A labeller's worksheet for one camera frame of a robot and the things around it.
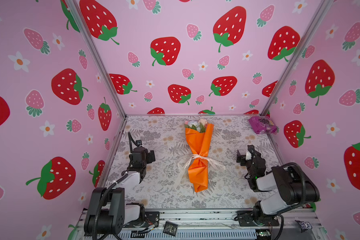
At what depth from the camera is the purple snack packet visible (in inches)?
42.9

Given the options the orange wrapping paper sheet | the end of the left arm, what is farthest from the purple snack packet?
the end of the left arm

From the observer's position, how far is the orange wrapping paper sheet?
2.73ft

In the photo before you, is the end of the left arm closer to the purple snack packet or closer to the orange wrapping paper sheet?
the orange wrapping paper sheet
